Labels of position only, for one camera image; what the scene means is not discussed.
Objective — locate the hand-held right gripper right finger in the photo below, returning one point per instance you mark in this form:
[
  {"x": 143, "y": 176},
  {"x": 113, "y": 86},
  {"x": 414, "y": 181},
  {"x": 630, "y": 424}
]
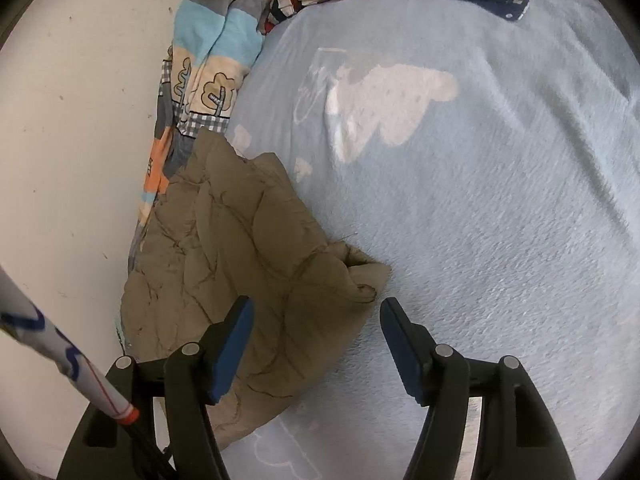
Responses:
[{"x": 400, "y": 350}]

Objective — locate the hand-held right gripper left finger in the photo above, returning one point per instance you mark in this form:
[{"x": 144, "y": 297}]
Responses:
[{"x": 232, "y": 350}]

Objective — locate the brown puffer jacket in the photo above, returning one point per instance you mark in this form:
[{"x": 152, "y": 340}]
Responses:
[{"x": 240, "y": 240}]

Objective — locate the white tube with red band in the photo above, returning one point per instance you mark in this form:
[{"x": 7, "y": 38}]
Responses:
[{"x": 75, "y": 360}]

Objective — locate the light blue cloud-print blanket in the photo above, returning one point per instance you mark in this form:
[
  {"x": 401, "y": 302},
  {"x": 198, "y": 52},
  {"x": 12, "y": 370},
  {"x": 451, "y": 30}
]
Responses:
[{"x": 475, "y": 210}]

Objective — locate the patchwork cartoon-print quilt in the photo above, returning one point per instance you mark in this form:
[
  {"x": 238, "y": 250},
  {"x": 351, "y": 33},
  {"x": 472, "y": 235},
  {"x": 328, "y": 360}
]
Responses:
[{"x": 215, "y": 35}]

